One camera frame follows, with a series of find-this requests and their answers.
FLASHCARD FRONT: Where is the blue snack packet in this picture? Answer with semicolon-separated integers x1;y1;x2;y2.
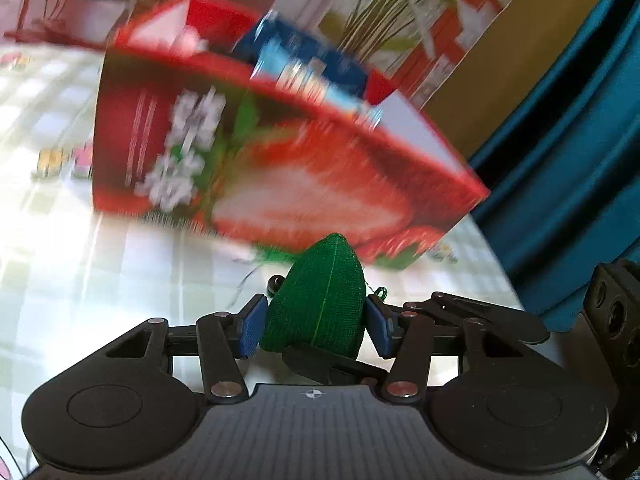
232;10;386;128

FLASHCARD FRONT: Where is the red strawberry print box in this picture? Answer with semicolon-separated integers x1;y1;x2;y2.
92;0;491;271

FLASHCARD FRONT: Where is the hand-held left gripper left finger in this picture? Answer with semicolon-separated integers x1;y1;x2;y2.
102;295;268;405

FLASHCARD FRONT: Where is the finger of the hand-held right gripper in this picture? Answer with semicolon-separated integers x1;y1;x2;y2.
282;347;390;387
404;291;551;346

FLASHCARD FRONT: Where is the green triangular sachet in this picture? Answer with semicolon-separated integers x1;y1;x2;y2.
259;232;390;361

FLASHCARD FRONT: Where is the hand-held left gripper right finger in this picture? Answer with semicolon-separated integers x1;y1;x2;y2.
365;296;533;405

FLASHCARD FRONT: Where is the teal curtain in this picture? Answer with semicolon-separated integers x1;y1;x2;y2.
470;0;640;331

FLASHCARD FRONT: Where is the green checked tablecloth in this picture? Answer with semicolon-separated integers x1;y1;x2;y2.
0;40;526;480

